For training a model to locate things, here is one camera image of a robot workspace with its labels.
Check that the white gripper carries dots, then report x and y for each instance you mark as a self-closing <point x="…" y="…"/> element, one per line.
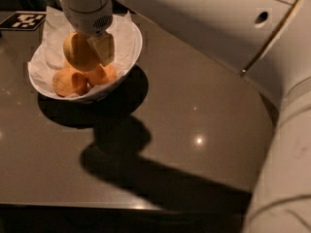
<point x="87" y="20"/>

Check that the yellow orange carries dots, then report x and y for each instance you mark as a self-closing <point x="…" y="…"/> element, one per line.
<point x="79" y="53"/>

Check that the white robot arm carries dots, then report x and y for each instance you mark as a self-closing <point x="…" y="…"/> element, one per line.
<point x="268" y="43"/>

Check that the right orange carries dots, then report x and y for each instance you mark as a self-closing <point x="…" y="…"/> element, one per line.
<point x="102" y="75"/>

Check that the white bowl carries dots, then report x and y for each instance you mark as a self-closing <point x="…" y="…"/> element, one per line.
<point x="132" y="55"/>

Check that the front left orange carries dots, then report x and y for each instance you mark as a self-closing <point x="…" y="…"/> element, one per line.
<point x="67" y="81"/>

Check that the white paper liner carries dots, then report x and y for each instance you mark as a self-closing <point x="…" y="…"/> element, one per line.
<point x="126" y="46"/>

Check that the black white marker tag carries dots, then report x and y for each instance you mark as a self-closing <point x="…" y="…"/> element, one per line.
<point x="22" y="21"/>

